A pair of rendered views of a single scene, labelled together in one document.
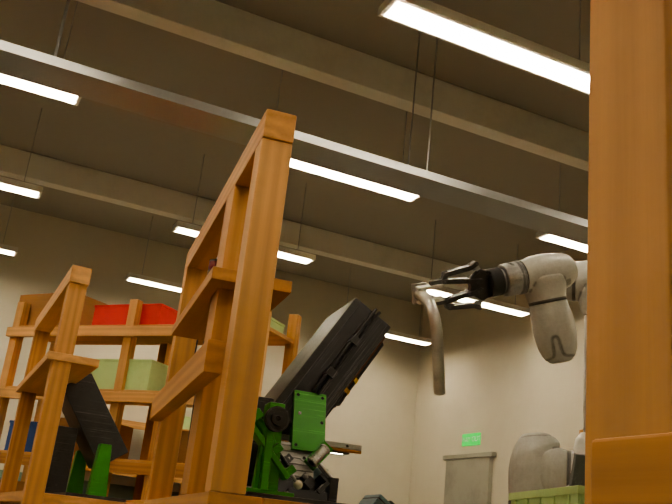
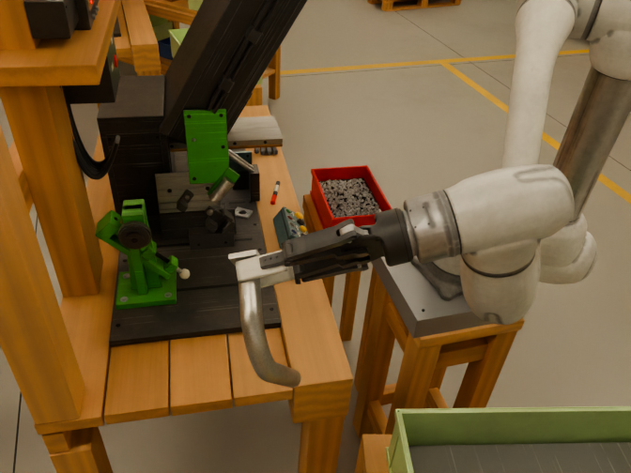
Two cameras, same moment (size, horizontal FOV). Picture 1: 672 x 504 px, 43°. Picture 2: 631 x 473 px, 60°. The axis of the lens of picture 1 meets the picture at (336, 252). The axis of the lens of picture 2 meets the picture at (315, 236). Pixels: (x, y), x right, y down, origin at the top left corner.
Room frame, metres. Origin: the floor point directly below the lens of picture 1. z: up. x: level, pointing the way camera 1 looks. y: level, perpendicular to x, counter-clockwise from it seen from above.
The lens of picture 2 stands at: (1.58, -0.34, 1.93)
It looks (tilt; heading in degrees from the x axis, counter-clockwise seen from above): 38 degrees down; 2
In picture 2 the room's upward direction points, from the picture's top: 4 degrees clockwise
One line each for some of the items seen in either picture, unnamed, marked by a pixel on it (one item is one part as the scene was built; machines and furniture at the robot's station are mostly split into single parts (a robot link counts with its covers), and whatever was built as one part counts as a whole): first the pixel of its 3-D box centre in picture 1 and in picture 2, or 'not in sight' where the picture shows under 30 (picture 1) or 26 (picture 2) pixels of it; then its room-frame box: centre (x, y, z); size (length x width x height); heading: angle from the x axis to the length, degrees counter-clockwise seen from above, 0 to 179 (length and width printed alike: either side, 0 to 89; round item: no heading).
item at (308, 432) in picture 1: (306, 422); (207, 142); (2.96, 0.04, 1.17); 0.13 x 0.12 x 0.20; 16
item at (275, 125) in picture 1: (228, 210); not in sight; (2.93, 0.40, 1.89); 1.50 x 0.09 x 0.09; 16
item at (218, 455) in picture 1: (206, 352); (60, 68); (2.93, 0.40, 1.36); 1.49 x 0.09 x 0.97; 16
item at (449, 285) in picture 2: not in sight; (451, 261); (2.80, -0.69, 0.95); 0.22 x 0.18 x 0.06; 29
